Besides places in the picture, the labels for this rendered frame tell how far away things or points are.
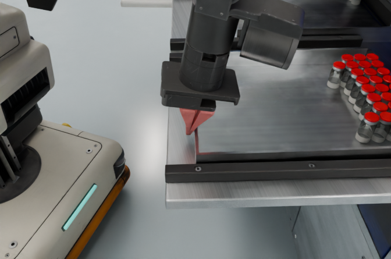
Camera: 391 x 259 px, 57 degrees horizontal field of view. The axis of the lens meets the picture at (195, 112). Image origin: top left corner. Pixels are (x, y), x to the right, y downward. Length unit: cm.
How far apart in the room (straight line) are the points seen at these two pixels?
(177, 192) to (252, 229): 103
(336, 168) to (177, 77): 24
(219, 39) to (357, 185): 28
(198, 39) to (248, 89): 25
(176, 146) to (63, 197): 80
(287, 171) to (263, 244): 99
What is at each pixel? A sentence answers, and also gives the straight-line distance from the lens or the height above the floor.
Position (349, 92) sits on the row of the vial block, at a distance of 68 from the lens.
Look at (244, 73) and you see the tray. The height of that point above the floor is 88.
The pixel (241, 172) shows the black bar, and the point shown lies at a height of 90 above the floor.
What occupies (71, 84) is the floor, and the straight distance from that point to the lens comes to 225.
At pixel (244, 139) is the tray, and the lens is 56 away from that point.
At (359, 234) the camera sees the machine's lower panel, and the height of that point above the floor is 56.
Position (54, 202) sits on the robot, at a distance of 129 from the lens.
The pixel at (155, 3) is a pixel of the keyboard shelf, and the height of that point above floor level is 80.
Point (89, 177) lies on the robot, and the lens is 133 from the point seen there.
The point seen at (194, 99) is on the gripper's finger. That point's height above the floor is 99.
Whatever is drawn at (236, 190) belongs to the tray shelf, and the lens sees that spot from 49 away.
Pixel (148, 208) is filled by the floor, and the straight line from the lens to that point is 155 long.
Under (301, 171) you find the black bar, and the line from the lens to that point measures 51.
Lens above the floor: 127
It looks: 41 degrees down
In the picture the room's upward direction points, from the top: straight up
